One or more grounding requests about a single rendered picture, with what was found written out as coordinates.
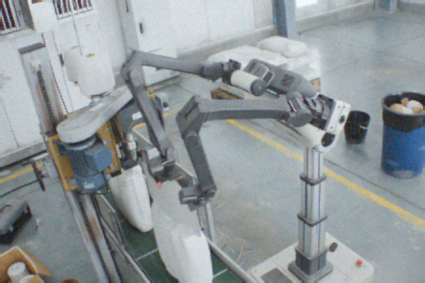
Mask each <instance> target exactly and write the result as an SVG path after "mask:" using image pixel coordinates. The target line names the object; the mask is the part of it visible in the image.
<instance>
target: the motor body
mask: <svg viewBox="0 0 425 283"><path fill-rule="evenodd" d="M96 144H97V143H96V136H95V135H94V134H93V135H92V136H91V138H90V139H89V140H88V141H87V142H83V143H81V144H79V145H70V144H69V143H67V142H65V150H66V152H67V155H68V158H69V161H70V163H71V168H72V170H73V172H74V177H75V178H76V182H77V184H78V185H79V188H81V189H82V190H83V191H91V192H94V191H96V190H99V189H100V188H102V187H103V186H104V185H105V182H104V179H103V175H102V172H100V173H99V172H97V170H92V169H90V168H88V166H87V161H86V159H85V154H84V153H85V152H86V151H88V150H89V149H90V148H92V147H93V146H94V145H96Z"/></svg>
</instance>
